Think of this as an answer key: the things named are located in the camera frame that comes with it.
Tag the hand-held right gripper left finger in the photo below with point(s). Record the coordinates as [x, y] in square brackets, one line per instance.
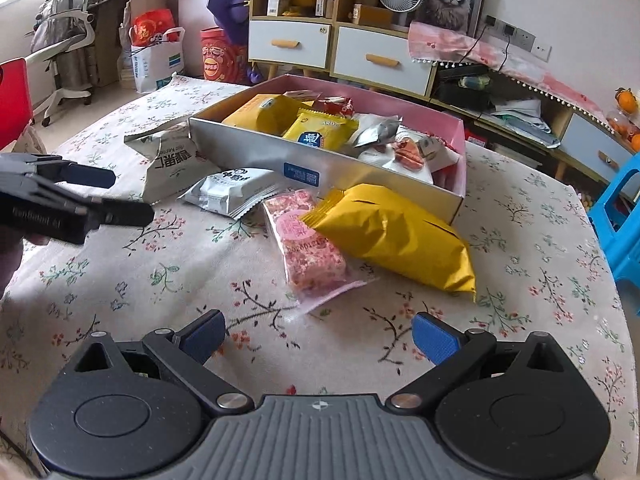
[205, 336]

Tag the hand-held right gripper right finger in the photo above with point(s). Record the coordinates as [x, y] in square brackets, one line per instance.
[435, 338]

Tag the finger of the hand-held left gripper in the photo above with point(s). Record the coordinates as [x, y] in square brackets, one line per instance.
[90, 175]
[125, 212]

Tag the white snack bag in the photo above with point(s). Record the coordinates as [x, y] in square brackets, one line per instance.
[170, 165]

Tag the pink cardboard box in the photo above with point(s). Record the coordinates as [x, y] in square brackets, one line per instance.
[240, 155]

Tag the pink nougat packet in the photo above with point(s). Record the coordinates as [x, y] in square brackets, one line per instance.
[310, 250]

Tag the red plastic chair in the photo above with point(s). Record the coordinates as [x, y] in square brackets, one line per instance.
[15, 105]

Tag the large yellow snack bag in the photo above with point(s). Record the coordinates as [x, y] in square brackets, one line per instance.
[395, 240]

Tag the silver white snack packet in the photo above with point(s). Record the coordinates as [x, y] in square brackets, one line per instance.
[230, 190]

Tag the white office chair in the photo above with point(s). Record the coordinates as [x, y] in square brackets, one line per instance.
[62, 60]

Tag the white shopping bag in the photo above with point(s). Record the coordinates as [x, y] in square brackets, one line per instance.
[157, 70]

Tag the dark wooden desk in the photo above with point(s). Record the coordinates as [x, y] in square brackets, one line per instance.
[107, 35]

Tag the red gift bag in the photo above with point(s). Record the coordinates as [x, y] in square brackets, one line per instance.
[147, 27]

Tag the yellow snack packet white emblem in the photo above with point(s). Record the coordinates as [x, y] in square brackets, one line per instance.
[260, 115]

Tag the red round tin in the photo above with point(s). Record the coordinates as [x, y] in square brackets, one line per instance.
[220, 60]

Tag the white packet sausage picture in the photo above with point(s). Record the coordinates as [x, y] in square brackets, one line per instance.
[400, 160]

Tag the white red snack packet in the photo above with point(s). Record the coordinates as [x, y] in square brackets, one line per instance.
[440, 152]

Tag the yellow packet blue label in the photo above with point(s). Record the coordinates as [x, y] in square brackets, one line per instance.
[320, 130]

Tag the silver foil packet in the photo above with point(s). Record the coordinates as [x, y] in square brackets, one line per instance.
[377, 132]

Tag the purple cap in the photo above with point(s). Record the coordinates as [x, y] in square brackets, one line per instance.
[227, 10]

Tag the blue plastic stool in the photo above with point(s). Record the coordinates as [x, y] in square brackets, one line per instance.
[617, 210]

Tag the red candy packet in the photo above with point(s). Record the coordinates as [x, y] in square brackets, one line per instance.
[335, 106]

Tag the pile of white papers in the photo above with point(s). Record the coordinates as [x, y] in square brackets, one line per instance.
[525, 120]

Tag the black bag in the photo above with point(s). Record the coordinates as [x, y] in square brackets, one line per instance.
[460, 97]

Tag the low wooden cabinet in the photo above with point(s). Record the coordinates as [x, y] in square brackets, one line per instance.
[560, 125]

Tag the tall wooden shelf cabinet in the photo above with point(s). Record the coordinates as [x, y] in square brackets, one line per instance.
[295, 22]

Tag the small white box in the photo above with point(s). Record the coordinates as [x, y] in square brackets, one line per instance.
[279, 2]

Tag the green yellow bundle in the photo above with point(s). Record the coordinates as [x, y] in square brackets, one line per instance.
[475, 81]

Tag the yellow packet on shelf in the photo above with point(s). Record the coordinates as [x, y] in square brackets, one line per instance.
[302, 2]

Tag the pink cherry print cloth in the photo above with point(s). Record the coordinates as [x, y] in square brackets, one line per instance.
[530, 75]

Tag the small printed carton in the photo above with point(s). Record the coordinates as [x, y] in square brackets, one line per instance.
[322, 5]

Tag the orange fruit with leaf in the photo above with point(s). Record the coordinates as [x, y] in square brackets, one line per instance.
[625, 100]

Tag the brown cardboard box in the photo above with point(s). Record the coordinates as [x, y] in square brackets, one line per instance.
[372, 15]

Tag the framed cat picture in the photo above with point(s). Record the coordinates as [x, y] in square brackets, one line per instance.
[450, 0]

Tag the wall power outlet strip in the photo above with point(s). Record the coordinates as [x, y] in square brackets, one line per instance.
[530, 42]

